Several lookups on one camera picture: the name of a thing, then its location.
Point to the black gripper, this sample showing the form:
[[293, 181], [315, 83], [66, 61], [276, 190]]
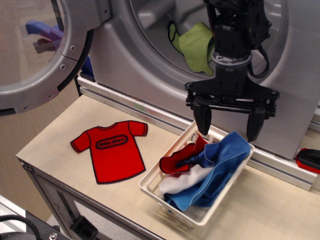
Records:
[[233, 91]]

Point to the green felt garment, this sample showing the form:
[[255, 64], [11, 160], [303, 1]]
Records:
[[196, 46]]

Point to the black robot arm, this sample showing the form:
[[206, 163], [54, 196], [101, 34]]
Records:
[[238, 27]]

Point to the white plastic laundry basket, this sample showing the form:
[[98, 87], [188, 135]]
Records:
[[195, 215]]

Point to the grey toy washing machine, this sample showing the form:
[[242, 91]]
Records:
[[131, 53]]

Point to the blue cloth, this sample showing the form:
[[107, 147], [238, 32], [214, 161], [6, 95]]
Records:
[[225, 157]]

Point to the red felt garment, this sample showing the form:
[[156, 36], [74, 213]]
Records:
[[182, 160]]

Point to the white cloth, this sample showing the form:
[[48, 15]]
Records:
[[174, 184]]

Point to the red and black tool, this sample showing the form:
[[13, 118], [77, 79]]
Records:
[[308, 159]]

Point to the green felt sock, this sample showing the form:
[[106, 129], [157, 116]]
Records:
[[173, 36]]

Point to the red felt t-shirt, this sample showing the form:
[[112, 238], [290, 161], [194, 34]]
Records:
[[114, 152]]

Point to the round grey washer door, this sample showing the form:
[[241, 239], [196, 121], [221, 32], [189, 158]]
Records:
[[34, 69]]

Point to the aluminium rail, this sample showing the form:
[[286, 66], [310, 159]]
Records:
[[270, 163]]

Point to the metal table frame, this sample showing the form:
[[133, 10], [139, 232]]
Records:
[[62, 198]]

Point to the blue plastic handle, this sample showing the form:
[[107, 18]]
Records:
[[52, 33]]

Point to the black bracket with bolt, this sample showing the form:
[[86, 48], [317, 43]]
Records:
[[46, 231]]

